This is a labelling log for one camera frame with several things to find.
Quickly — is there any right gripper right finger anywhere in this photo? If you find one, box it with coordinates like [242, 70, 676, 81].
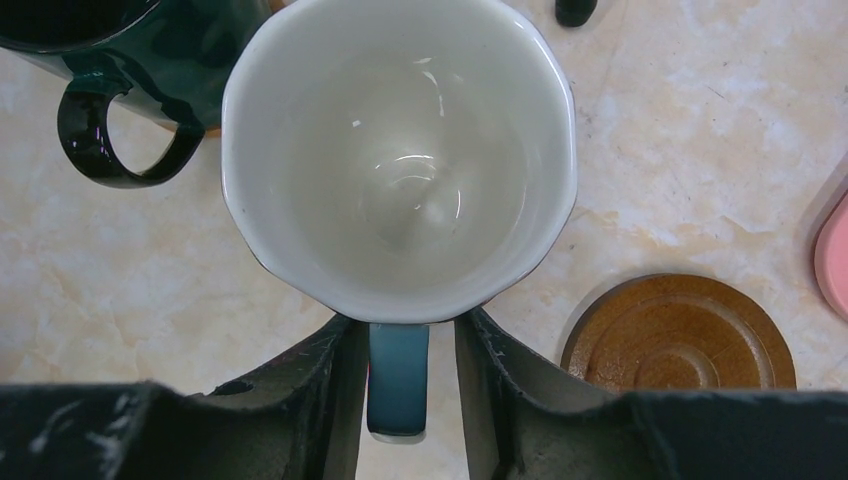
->
[454, 308, 847, 479]

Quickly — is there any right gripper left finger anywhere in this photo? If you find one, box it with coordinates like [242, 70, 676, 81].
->
[1, 315, 368, 479]

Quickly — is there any light blue mug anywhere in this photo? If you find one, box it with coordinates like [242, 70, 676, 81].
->
[221, 1, 577, 444]

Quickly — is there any dark green mug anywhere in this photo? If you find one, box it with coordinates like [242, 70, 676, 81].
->
[1, 0, 277, 189]

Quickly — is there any pink tray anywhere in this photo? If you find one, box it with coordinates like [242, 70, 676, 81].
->
[814, 194, 847, 320]

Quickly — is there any blue tripod stand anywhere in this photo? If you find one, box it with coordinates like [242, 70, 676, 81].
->
[554, 0, 598, 28]

